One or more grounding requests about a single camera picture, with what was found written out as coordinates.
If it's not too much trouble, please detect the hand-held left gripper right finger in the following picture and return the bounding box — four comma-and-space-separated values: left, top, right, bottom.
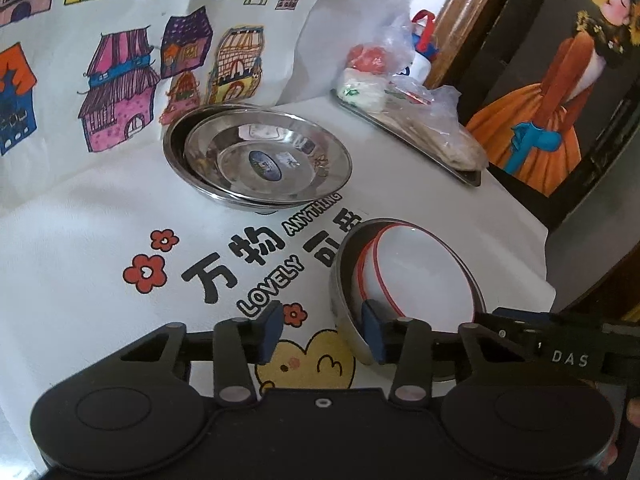
361, 299, 508, 407

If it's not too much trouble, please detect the wooden frame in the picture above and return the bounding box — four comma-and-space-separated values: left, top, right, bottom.
435, 0, 526, 126

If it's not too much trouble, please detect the white printed tablecloth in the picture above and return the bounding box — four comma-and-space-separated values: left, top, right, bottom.
0, 95, 558, 480

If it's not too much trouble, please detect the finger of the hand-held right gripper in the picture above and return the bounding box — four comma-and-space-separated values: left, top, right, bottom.
475, 307, 552, 357

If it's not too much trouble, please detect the girl in orange dress painting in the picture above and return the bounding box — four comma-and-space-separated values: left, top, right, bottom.
460, 0, 640, 233

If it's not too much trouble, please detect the white bottle red blue cap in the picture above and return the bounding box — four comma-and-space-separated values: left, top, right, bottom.
407, 9, 441, 86

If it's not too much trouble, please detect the small steel plate blue sticker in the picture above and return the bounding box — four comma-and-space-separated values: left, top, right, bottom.
184, 112, 353, 207

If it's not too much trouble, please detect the white round food packet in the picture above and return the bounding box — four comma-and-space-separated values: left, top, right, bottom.
337, 71, 386, 111

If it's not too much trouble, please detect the steel tray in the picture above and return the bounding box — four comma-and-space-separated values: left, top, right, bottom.
330, 87, 483, 188

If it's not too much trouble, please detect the clear plastic bag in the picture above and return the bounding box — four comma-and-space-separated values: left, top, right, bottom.
336, 12, 488, 171

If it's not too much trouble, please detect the red round food packet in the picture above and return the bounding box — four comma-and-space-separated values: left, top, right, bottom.
350, 44, 393, 76

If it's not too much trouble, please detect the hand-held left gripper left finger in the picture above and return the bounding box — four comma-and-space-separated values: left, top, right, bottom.
120, 300, 286, 408

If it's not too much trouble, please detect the steel bowl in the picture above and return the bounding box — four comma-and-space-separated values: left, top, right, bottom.
328, 217, 487, 382
162, 104, 301, 211

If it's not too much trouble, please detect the white bowl red rim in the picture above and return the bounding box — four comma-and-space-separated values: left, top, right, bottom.
356, 225, 476, 326

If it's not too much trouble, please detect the colourful houses drawing paper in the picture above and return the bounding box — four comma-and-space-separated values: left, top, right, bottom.
0, 0, 346, 196

